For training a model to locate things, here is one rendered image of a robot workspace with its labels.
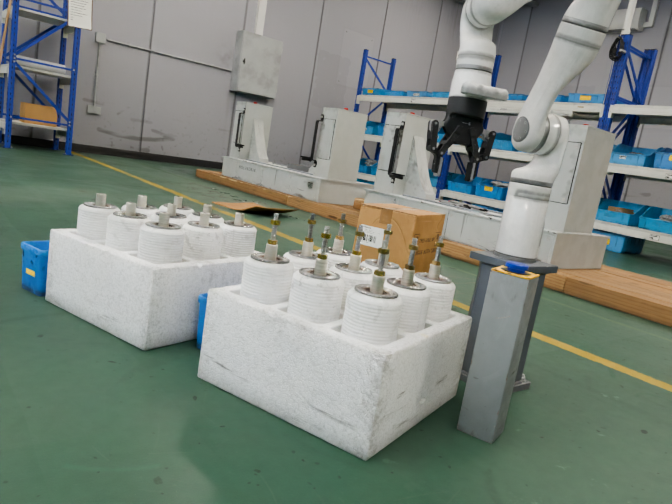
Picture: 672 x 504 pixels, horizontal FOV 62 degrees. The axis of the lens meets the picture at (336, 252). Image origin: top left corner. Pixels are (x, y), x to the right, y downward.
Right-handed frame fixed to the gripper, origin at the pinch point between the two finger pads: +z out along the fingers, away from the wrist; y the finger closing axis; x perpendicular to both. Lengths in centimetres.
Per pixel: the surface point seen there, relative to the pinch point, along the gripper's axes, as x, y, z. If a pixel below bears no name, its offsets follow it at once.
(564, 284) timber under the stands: -119, -125, 43
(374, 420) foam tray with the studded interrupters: 26, 18, 40
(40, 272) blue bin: -45, 83, 41
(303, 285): 10.3, 28.9, 23.3
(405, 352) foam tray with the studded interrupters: 21.8, 12.9, 30.0
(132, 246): -29, 61, 28
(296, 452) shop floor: 24, 29, 47
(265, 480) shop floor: 32, 35, 47
